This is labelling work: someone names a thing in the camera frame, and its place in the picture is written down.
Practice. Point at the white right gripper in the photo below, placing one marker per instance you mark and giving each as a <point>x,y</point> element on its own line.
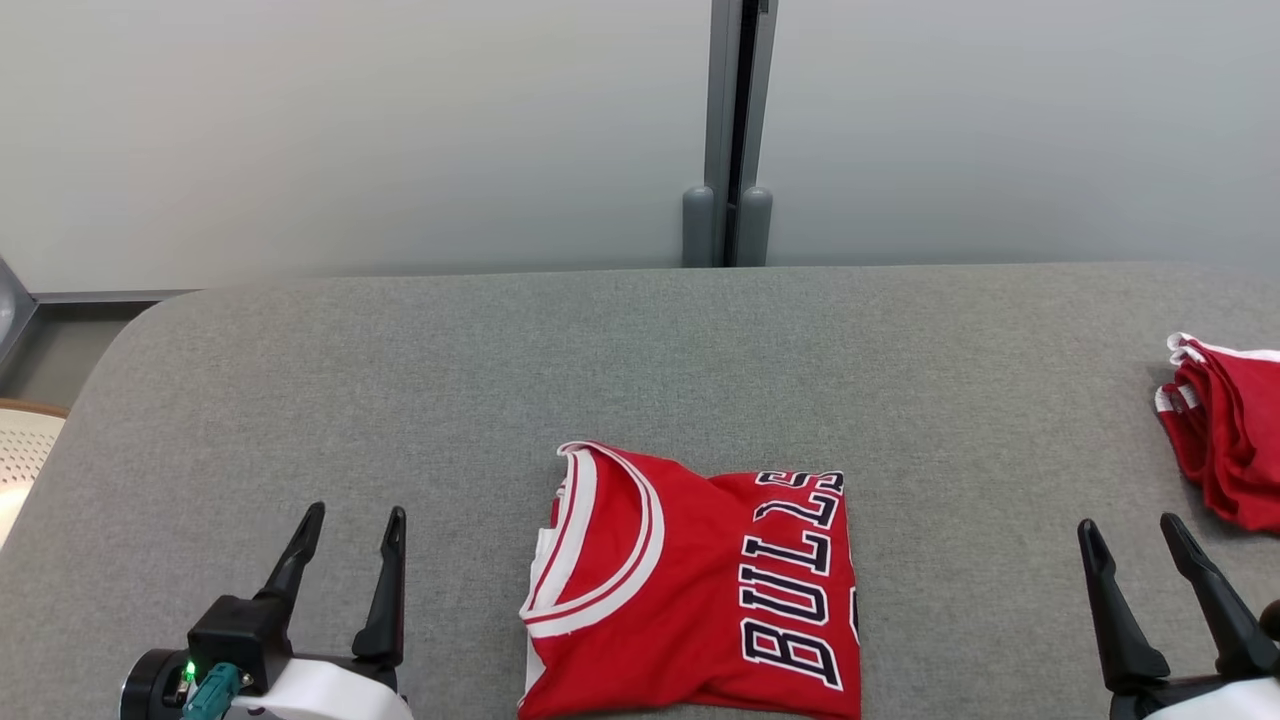
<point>1200,700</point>

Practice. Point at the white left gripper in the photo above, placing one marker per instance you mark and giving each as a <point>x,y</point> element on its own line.
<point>320,695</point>

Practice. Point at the red shorts with white stripes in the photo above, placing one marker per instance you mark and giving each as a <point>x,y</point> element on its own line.
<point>1240,430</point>

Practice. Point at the red Bulls basketball jersey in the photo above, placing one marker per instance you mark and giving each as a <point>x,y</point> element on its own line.
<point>680,600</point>

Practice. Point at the beige perforated laundry basket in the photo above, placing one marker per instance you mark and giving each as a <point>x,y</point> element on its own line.
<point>25,460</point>

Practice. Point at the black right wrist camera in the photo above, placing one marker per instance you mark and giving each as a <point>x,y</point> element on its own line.
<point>1272,620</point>

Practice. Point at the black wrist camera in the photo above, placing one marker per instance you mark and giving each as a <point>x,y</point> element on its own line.
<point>1272,620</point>
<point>235,635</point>

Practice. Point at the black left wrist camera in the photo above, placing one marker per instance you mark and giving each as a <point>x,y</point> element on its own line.
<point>235,635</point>

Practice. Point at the teal left camera connector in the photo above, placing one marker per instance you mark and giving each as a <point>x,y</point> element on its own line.
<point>212,692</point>

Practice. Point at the grey partition post with feet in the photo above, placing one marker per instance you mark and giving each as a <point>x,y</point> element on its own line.
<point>720,100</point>

